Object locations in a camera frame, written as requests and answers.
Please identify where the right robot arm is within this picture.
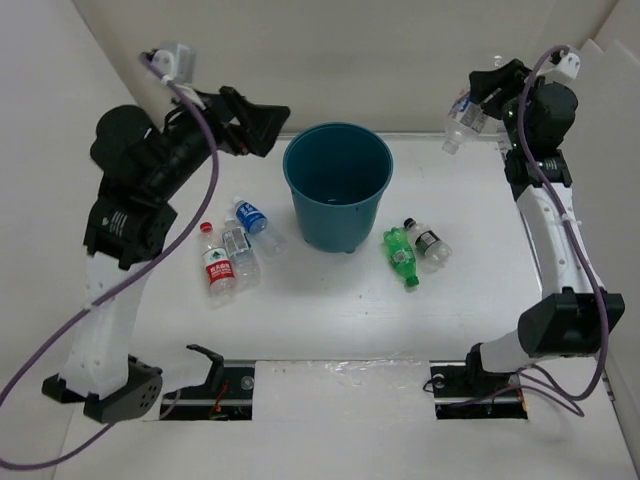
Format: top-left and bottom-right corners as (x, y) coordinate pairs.
(461, 60), (625, 394)

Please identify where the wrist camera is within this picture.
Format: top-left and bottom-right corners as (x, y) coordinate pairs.
(541, 49), (581, 85)
(150, 41), (196, 85)

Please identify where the teal plastic bin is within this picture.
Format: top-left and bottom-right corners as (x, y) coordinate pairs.
(283, 122), (393, 253)

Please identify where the clear white cap bottle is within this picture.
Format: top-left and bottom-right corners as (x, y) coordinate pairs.
(221, 215), (260, 289)

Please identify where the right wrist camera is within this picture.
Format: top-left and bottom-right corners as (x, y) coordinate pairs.
(541, 49), (581, 85)

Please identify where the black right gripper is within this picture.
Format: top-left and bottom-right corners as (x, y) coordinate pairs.
(470, 58), (553, 150)

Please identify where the black cap clear bottle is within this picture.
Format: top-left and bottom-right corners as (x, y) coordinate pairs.
(403, 217), (452, 273)

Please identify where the clear water bottle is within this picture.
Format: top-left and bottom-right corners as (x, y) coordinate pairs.
(442, 89), (498, 155)

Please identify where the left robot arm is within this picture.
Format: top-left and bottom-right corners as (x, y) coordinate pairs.
(42, 86), (290, 424)

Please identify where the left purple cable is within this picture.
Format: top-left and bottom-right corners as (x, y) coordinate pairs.
(0, 49), (221, 471)

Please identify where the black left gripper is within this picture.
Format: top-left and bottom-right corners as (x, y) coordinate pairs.
(153, 79), (293, 196)

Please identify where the blue label water bottle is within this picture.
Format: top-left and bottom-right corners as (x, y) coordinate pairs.
(232, 196), (286, 259)

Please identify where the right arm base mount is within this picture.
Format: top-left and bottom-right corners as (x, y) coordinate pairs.
(423, 361), (528, 420)

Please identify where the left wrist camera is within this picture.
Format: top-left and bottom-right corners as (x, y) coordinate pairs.
(150, 41), (196, 85)

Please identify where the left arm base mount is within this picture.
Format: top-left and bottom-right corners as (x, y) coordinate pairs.
(159, 344), (256, 421)

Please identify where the green plastic bottle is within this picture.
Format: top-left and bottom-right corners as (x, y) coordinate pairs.
(383, 227), (419, 288)

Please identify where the red label water bottle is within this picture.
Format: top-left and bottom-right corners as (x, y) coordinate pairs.
(199, 222), (236, 307)

